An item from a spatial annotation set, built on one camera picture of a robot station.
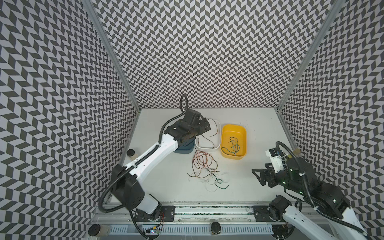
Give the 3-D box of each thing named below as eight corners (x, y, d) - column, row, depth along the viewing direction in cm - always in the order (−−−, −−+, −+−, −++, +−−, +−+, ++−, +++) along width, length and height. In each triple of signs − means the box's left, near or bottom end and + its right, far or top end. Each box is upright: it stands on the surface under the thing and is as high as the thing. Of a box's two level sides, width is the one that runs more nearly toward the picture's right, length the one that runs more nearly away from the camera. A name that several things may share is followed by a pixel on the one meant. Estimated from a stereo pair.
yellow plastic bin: (221, 159, 94) (222, 154, 89) (218, 127, 111) (219, 121, 105) (249, 159, 94) (252, 154, 89) (241, 127, 111) (244, 121, 105)
